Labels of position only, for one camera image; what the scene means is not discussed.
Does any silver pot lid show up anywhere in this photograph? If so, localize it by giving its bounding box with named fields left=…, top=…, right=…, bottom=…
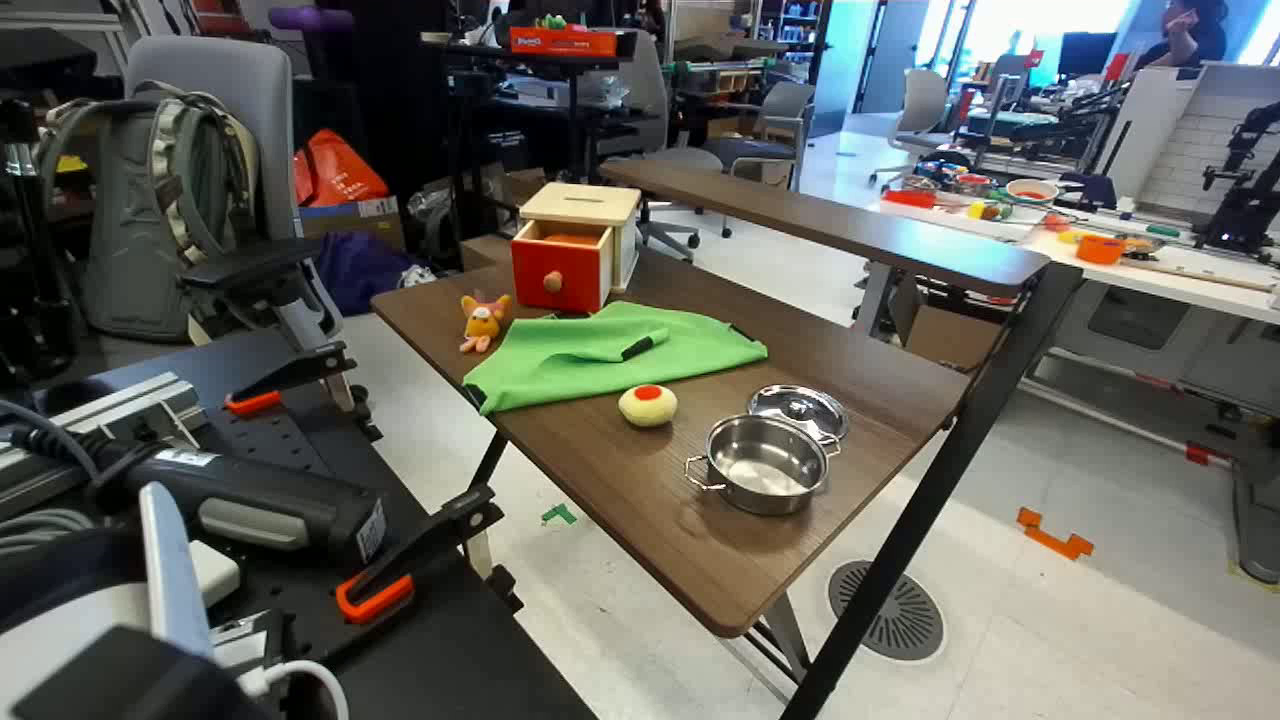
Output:
left=745, top=379, right=851, bottom=451

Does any silver steel pot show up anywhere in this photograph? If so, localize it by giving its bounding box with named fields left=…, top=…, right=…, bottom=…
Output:
left=684, top=411, right=837, bottom=521

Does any yellow round toy red top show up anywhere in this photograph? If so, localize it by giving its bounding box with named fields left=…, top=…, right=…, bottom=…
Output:
left=616, top=379, right=680, bottom=433

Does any green cloth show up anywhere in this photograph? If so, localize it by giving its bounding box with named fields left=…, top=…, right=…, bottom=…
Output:
left=460, top=300, right=774, bottom=421

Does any wooden box with red drawer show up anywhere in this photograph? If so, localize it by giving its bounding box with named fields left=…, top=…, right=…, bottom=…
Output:
left=507, top=179, right=643, bottom=319

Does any brown wooden table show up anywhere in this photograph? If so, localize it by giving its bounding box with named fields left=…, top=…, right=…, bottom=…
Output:
left=368, top=251, right=978, bottom=684

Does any orange plush toy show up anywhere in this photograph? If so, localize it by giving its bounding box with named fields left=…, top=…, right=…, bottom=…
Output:
left=456, top=286, right=515, bottom=355

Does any purple bag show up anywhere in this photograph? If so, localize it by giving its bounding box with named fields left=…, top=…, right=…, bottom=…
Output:
left=317, top=230, right=417, bottom=319

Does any round floor drain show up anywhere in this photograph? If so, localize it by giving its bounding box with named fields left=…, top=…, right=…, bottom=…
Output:
left=823, top=557, right=949, bottom=665

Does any orange bag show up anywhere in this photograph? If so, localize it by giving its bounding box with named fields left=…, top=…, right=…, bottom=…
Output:
left=294, top=122, right=391, bottom=211

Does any black perforated mounting platform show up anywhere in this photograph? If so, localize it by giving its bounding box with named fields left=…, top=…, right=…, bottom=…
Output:
left=0, top=325, right=595, bottom=720

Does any black grey handheld device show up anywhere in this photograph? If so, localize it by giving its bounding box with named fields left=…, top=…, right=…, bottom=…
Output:
left=126, top=443, right=391, bottom=563

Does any orange floor tape mark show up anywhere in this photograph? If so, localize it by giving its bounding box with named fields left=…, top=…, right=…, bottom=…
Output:
left=1013, top=505, right=1101, bottom=563

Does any grey highback office chair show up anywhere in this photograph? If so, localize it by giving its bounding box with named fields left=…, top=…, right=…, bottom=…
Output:
left=126, top=33, right=343, bottom=355

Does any grey backpack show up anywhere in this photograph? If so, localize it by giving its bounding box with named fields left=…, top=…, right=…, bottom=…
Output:
left=55, top=78, right=265, bottom=344

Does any white cluttered table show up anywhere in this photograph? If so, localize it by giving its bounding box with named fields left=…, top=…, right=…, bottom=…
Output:
left=875, top=170, right=1280, bottom=332

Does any white display board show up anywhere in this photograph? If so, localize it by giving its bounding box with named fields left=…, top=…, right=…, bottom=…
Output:
left=1103, top=57, right=1280, bottom=221

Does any long brown desk black frame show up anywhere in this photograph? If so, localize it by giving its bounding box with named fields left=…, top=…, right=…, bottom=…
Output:
left=595, top=155, right=1087, bottom=720

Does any black clamp orange handle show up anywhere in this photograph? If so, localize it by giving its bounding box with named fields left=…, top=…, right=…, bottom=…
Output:
left=332, top=485, right=507, bottom=633
left=220, top=341, right=359, bottom=422

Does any white cable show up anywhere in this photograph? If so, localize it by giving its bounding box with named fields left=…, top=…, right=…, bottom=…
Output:
left=235, top=654, right=352, bottom=720

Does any white plastic mount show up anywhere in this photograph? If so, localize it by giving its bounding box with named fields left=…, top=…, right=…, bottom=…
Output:
left=137, top=476, right=247, bottom=658

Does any aluminium rail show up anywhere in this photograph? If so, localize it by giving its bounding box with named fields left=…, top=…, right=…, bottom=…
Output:
left=0, top=371, right=206, bottom=472

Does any thick black cable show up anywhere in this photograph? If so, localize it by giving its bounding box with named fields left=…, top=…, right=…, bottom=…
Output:
left=0, top=395, right=114, bottom=488

